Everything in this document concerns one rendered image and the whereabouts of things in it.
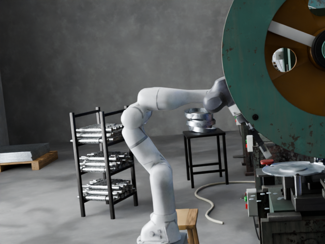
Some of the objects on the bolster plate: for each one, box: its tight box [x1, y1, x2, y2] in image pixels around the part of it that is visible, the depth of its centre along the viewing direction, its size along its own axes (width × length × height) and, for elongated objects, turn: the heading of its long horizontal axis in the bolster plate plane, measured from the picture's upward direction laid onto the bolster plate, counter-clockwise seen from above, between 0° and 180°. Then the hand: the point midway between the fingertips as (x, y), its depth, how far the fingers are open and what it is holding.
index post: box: [294, 173, 302, 196], centre depth 230 cm, size 3×3×10 cm
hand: (265, 150), depth 237 cm, fingers closed
